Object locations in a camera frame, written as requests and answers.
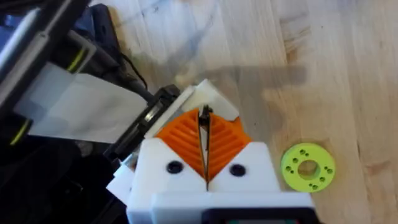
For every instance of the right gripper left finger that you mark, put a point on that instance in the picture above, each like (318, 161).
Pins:
(161, 161)

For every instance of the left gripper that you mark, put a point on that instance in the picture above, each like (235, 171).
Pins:
(140, 124)

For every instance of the green disc with holes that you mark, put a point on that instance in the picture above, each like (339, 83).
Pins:
(323, 155)

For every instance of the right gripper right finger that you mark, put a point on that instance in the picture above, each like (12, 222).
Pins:
(245, 161)

